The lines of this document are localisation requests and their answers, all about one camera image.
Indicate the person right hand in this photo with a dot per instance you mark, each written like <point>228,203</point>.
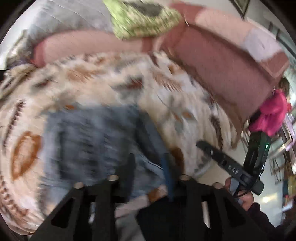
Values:
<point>245,199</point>

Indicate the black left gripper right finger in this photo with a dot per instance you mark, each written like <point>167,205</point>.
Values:
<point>200,212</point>

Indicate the lavender cloth on sofa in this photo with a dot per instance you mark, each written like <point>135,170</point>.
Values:
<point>260,44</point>

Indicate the grey quilted pillow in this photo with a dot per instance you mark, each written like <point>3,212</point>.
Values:
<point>60,16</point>

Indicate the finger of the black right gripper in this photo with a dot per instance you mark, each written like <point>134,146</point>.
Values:
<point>214,153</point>

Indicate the green checkered folded blanket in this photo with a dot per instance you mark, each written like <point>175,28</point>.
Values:
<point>135,19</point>

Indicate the blue denim pants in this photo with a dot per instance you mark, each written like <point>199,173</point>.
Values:
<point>88,145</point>

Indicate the pink red sofa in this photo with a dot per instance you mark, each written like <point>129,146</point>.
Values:
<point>207,43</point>

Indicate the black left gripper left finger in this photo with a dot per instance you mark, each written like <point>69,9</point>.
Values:
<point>88,212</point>

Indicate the person in pink jacket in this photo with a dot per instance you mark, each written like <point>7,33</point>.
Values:
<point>270,116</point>

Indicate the leaf pattern bed cover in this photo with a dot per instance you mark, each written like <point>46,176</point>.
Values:
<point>181,109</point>

